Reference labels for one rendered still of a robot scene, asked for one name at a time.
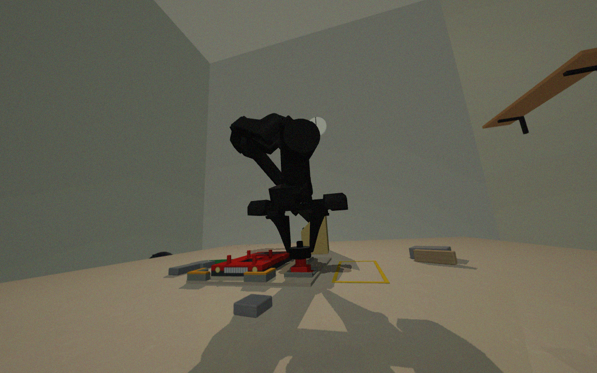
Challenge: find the yellow rectangular floor outline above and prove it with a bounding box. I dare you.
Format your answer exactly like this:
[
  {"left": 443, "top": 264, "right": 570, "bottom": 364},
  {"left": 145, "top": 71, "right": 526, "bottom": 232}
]
[{"left": 332, "top": 261, "right": 390, "bottom": 283}]

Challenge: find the black wheel with grey hub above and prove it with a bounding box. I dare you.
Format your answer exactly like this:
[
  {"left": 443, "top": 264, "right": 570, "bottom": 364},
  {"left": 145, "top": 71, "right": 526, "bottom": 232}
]
[{"left": 289, "top": 246, "right": 311, "bottom": 260}]

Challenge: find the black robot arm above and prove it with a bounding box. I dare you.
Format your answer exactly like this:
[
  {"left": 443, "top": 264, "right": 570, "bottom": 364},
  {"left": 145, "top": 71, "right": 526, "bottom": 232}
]
[{"left": 230, "top": 113, "right": 320, "bottom": 207}]

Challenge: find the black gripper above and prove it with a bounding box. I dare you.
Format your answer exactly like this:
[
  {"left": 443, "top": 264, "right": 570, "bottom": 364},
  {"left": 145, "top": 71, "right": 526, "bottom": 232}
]
[{"left": 248, "top": 167, "right": 348, "bottom": 253}]

